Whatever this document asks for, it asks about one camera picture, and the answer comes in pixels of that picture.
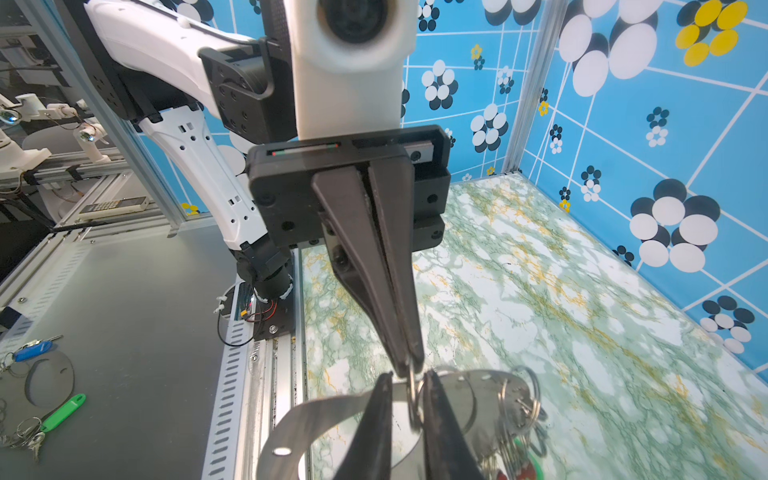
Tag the right corner aluminium post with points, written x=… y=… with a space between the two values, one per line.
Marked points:
x=543 y=51

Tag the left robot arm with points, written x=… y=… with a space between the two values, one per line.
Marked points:
x=287 y=139

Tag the spare grey ring plate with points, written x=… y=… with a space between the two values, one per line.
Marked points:
x=37 y=387

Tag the perforated cable duct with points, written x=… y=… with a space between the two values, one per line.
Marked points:
x=223 y=453

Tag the grey metal key ring plate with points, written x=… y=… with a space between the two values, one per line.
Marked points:
x=493 y=408

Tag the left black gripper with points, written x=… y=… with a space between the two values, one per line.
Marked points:
x=376 y=198

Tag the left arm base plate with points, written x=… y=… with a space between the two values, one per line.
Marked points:
x=267 y=319

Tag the green key tag outside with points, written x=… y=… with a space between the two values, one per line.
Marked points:
x=54 y=420

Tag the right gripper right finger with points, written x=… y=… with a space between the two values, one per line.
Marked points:
x=446 y=454

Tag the aluminium front rail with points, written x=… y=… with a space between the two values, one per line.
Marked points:
x=276 y=381

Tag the red key tag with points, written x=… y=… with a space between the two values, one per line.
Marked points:
x=527 y=472

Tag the green key tag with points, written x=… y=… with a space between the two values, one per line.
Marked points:
x=520 y=456

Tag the blue key tag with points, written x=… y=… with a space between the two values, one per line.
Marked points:
x=28 y=351

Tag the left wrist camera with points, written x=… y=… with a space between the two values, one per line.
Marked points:
x=347 y=64

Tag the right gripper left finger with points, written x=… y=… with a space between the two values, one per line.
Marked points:
x=369 y=455

